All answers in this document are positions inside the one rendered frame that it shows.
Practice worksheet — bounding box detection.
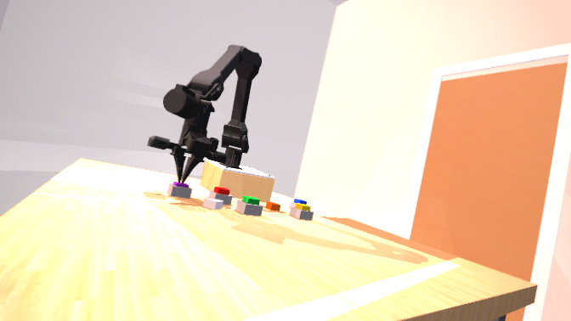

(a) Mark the green button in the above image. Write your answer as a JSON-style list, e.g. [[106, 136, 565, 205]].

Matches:
[[235, 195, 263, 217]]

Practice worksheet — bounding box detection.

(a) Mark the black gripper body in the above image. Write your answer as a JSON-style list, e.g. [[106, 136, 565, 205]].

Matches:
[[147, 121, 227, 164]]

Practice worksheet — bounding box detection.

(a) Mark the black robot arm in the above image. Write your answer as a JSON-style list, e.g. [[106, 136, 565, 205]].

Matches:
[[163, 45, 262, 170]]

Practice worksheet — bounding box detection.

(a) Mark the red button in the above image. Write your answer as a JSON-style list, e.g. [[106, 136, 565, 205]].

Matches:
[[208, 187, 233, 206]]

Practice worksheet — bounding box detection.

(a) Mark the yellow button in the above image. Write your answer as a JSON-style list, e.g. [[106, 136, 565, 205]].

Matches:
[[290, 203, 314, 221]]

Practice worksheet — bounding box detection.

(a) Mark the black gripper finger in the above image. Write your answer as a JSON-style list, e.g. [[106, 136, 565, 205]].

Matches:
[[181, 157, 204, 183], [170, 153, 186, 183]]

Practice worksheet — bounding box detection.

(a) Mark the purple button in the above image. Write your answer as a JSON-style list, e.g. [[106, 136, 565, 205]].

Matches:
[[167, 182, 192, 199]]

